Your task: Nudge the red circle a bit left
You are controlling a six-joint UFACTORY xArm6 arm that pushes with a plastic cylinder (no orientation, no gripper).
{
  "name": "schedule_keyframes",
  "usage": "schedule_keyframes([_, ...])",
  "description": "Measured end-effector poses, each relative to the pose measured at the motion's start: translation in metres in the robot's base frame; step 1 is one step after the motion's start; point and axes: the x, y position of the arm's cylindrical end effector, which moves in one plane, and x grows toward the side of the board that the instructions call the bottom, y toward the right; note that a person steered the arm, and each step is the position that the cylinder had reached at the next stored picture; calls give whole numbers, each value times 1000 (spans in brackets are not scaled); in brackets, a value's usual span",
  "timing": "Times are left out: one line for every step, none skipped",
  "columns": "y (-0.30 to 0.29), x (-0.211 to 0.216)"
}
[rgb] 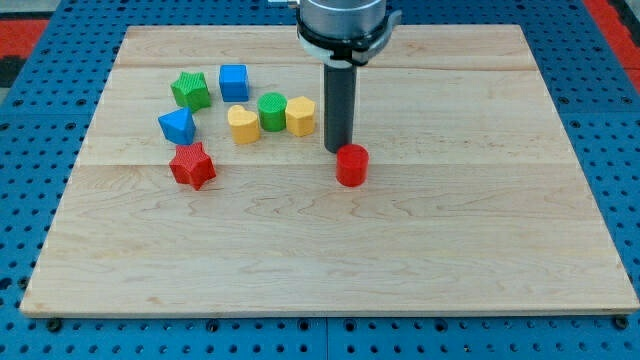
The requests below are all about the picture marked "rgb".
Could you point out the red cylinder block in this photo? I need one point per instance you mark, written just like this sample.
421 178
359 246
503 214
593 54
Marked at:
352 165

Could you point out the blue cube block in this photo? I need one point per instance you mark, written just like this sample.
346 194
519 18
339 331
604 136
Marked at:
233 83

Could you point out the light wooden board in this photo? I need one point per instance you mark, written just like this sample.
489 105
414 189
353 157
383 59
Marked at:
474 202

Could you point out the yellow heart block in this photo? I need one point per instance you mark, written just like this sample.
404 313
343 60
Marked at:
244 125

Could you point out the green star block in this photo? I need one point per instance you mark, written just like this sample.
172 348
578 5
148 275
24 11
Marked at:
190 90

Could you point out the green cylinder block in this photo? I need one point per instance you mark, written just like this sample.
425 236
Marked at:
271 109

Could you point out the blue triangular block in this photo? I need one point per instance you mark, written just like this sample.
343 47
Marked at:
178 126

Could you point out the red star block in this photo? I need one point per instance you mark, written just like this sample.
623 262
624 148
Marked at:
192 165

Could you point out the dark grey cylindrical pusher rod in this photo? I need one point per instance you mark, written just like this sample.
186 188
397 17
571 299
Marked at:
339 103

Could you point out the yellow hexagon block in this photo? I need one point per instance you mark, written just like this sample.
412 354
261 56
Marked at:
300 116

